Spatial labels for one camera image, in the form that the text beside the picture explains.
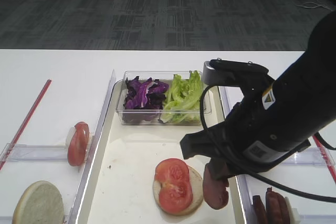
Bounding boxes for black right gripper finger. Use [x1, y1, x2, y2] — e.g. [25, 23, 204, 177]
[180, 130, 213, 159]
[208, 158, 236, 181]

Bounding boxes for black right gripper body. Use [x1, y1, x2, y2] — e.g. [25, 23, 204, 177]
[207, 77, 311, 173]

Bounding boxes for sausage patty slice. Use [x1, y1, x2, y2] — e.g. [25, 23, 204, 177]
[203, 164, 229, 210]

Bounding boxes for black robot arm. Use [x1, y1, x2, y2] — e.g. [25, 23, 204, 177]
[180, 12, 335, 176]

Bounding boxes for upper tomato slice on bun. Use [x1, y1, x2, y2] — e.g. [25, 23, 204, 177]
[154, 158, 190, 183]

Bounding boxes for tomato slice on bun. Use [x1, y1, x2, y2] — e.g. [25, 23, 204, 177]
[154, 158, 190, 183]
[159, 181, 193, 215]

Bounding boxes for green lettuce leaves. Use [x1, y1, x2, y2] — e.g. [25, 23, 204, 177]
[159, 71, 203, 125]

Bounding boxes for lower tomato slice on bun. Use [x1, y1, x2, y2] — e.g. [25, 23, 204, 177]
[159, 181, 193, 215]

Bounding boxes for rear sausage slices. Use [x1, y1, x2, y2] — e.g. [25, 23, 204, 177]
[265, 187, 291, 224]

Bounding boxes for bottom bun on tray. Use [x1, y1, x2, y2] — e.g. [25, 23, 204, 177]
[152, 166, 204, 216]

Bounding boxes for clear holder upper right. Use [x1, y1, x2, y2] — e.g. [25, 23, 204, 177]
[280, 147, 335, 166]

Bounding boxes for clear holder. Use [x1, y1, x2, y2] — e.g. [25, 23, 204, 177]
[290, 214, 335, 224]
[280, 147, 335, 166]
[1, 143, 68, 162]

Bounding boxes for right red strip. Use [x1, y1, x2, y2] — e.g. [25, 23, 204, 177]
[313, 135, 335, 182]

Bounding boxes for red strip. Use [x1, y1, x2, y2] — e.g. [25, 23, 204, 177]
[313, 135, 335, 182]
[0, 79, 52, 169]

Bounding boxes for purple cabbage leaves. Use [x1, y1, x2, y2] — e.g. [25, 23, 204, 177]
[124, 76, 169, 110]

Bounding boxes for clear plastic salad container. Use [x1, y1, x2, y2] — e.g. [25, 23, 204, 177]
[116, 70, 212, 125]

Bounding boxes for white pusher block sausage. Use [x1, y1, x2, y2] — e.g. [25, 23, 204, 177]
[285, 197, 301, 224]

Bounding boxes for white rectangular metal tray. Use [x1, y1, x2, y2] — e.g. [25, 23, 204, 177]
[77, 81, 245, 223]

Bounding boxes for clear holder lower right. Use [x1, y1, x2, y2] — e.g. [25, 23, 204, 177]
[290, 214, 335, 224]

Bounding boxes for left red strip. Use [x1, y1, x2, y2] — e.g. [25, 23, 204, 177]
[0, 79, 52, 169]

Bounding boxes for upright white bun slice left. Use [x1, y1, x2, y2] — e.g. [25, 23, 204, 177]
[12, 180, 64, 223]

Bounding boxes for clear holder upper left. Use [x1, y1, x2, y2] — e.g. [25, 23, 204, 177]
[1, 143, 68, 162]

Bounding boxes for black camera cable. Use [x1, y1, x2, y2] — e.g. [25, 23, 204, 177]
[199, 84, 336, 204]

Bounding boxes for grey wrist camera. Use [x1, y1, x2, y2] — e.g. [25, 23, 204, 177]
[202, 59, 272, 88]

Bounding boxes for white cable on floor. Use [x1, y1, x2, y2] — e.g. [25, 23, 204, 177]
[293, 0, 336, 12]

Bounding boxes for left clear long rail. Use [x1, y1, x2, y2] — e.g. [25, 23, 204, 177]
[66, 69, 116, 223]

